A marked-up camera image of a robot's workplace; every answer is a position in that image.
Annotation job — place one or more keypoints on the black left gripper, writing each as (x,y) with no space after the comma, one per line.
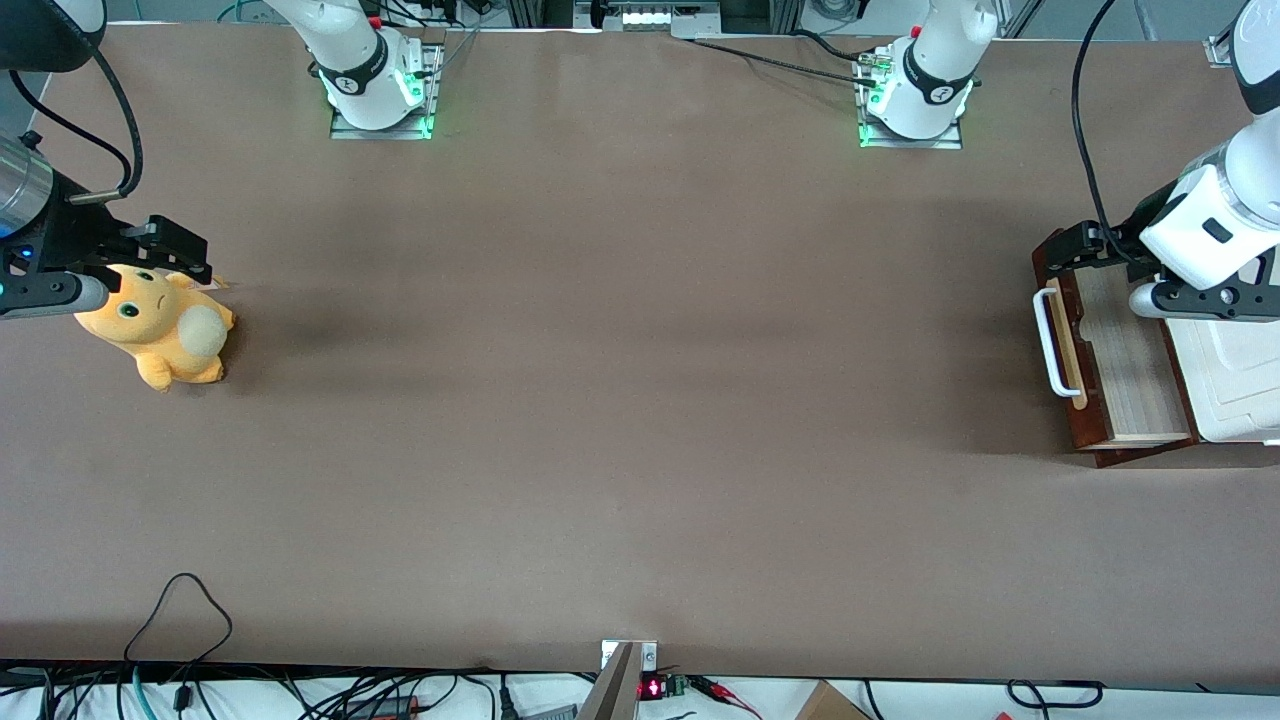
(1127,243)

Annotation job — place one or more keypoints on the red digit display module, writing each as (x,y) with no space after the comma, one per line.
(651,687)

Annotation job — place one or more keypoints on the brown cardboard piece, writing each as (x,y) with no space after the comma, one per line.
(830,703)

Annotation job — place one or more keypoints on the aluminium corner profile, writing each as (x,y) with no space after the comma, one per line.
(1218,50)

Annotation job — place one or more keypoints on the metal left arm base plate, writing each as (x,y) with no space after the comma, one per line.
(910,143)

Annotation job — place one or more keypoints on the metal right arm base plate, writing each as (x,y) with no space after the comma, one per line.
(380,133)

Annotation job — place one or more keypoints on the orange plush toy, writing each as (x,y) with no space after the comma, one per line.
(165,335)

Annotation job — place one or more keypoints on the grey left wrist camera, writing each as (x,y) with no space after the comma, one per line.
(1200,302)

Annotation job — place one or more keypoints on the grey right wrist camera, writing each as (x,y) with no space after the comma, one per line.
(50,293)

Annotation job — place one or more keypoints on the aluminium frame with light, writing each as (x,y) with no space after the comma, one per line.
(645,15)

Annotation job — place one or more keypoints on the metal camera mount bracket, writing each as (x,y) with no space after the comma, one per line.
(615,690)

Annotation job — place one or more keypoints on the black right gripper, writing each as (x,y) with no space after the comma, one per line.
(72,236)

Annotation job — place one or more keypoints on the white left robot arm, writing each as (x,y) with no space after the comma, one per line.
(1210,210)

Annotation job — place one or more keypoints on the brown wooden drawer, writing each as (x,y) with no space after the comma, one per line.
(1130,370)

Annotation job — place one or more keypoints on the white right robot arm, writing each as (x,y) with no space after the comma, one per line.
(360,60)

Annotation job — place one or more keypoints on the white cabinet with brown front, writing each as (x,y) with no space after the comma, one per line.
(1240,380)

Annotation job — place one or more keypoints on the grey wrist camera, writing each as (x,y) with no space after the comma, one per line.
(50,293)
(1200,302)

